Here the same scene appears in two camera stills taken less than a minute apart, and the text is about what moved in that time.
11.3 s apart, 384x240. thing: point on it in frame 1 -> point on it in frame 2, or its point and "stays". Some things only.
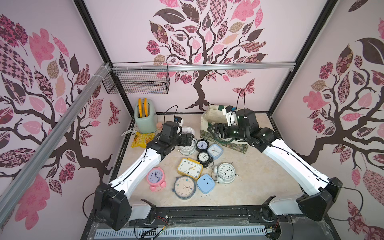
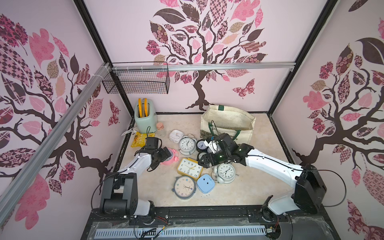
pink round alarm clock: (155, 177) -> (174, 158)
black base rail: (142, 214) stays
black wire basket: (139, 77) stays
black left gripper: (188, 137) -> (164, 155)
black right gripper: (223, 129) -> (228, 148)
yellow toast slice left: (140, 107) stays
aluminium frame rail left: (15, 188) stays
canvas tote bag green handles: (213, 114) stays
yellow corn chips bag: (140, 140) stays
